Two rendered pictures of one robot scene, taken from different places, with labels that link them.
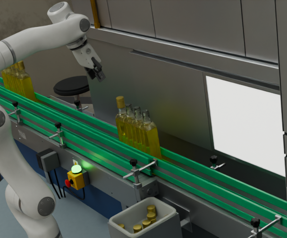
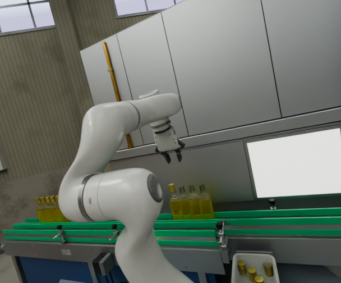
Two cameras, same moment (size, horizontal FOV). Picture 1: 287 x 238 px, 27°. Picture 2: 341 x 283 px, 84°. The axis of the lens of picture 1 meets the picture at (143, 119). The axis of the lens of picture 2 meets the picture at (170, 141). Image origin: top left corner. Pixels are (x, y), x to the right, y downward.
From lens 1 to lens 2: 1.68 m
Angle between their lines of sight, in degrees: 37
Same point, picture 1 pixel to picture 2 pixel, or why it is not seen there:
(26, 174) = (173, 274)
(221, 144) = (265, 191)
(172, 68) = (210, 150)
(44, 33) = (156, 100)
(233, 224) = (335, 244)
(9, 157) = (157, 255)
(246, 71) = (289, 124)
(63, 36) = (173, 104)
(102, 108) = not seen: hidden behind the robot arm
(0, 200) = not seen: outside the picture
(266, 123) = (313, 158)
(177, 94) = (216, 168)
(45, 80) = not seen: hidden behind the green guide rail
